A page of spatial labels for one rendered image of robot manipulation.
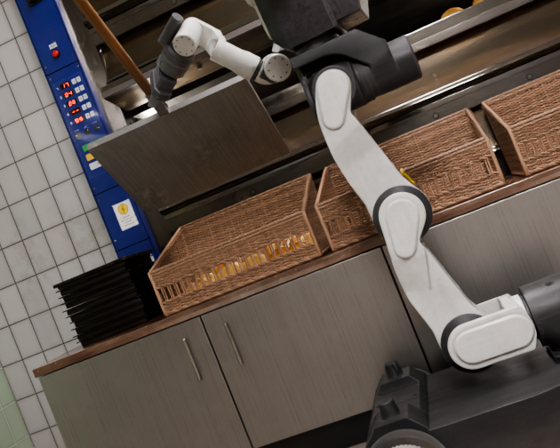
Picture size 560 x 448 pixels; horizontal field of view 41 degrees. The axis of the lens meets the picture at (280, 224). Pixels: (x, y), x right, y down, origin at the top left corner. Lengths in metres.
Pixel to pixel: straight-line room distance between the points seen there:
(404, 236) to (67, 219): 1.67
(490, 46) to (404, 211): 1.13
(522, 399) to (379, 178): 0.60
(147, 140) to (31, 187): 0.89
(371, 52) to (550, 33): 1.08
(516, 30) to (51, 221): 1.91
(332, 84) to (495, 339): 0.71
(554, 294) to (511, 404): 0.30
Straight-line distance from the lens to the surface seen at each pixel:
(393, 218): 1.78
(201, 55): 2.75
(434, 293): 1.85
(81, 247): 3.07
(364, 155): 1.83
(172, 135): 2.37
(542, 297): 1.86
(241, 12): 2.87
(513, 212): 2.20
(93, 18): 2.10
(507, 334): 1.82
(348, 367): 2.28
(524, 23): 2.81
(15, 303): 3.24
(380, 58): 1.83
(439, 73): 2.75
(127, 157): 2.42
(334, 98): 1.80
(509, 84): 2.76
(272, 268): 2.31
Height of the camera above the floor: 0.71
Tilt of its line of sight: level
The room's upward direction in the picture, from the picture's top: 22 degrees counter-clockwise
